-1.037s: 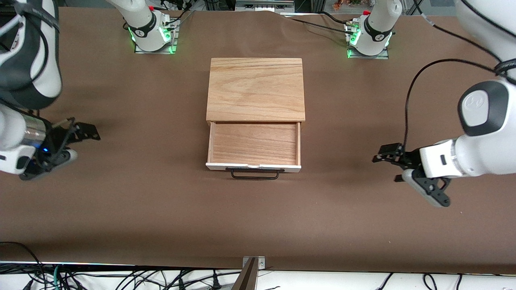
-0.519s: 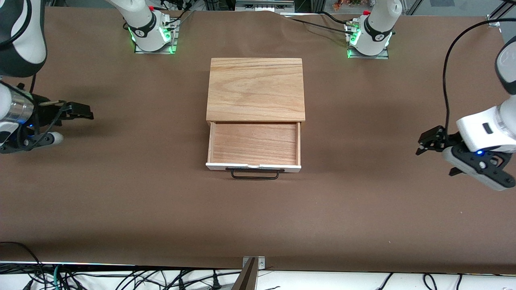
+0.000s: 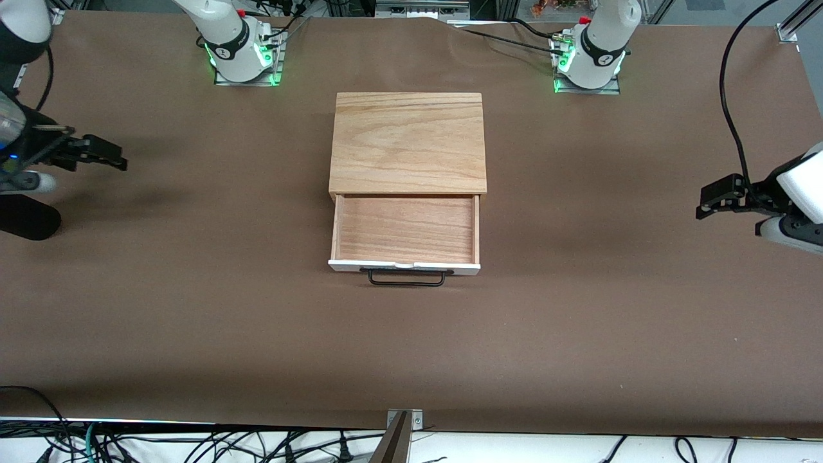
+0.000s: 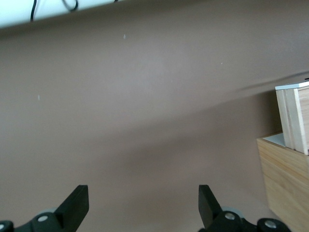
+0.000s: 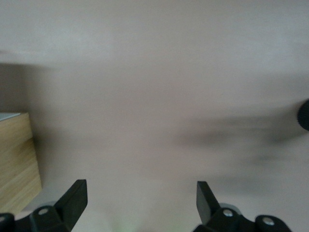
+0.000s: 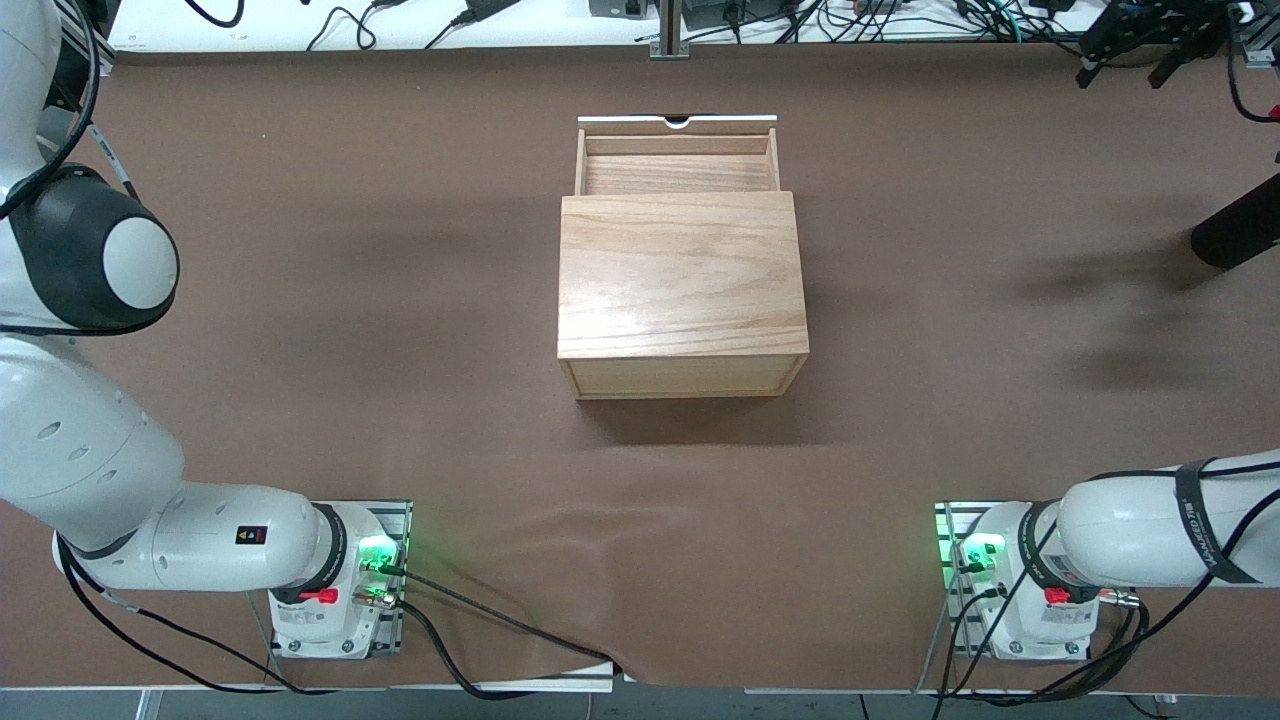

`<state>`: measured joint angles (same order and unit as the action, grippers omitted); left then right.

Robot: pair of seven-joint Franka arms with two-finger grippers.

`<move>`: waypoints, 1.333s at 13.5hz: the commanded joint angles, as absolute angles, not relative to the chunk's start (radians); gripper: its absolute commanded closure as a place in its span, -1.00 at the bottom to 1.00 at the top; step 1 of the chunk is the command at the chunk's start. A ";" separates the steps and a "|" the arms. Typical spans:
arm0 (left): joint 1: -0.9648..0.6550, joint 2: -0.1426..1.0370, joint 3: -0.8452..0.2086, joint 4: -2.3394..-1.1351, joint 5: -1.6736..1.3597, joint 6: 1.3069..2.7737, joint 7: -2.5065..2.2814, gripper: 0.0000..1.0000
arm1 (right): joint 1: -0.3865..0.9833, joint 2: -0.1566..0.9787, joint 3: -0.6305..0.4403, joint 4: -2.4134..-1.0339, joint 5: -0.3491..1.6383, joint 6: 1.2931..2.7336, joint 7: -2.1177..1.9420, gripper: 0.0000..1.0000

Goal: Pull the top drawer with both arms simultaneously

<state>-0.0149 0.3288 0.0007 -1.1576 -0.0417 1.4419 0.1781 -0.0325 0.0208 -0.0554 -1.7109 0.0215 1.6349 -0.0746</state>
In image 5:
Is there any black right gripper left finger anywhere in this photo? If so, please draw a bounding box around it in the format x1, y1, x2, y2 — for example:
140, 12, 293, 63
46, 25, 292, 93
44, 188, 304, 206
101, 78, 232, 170
0, 179, 88, 232

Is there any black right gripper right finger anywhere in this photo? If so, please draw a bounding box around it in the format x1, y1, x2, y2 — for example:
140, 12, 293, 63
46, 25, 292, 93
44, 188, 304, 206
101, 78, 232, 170
193, 181, 292, 232

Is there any wooden drawer cabinet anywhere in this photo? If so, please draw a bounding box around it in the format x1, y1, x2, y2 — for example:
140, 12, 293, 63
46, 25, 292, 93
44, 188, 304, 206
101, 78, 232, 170
0, 112, 43, 216

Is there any black rounded cylinder object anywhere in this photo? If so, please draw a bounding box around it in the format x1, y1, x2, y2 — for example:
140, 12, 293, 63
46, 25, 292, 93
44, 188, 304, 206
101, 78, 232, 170
296, 99, 309, 132

